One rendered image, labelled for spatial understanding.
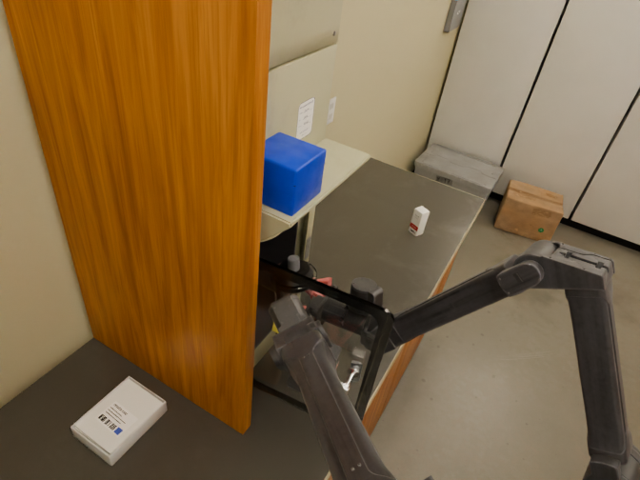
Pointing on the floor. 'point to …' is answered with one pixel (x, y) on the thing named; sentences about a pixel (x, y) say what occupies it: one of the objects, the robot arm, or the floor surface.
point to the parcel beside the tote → (530, 210)
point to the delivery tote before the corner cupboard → (458, 170)
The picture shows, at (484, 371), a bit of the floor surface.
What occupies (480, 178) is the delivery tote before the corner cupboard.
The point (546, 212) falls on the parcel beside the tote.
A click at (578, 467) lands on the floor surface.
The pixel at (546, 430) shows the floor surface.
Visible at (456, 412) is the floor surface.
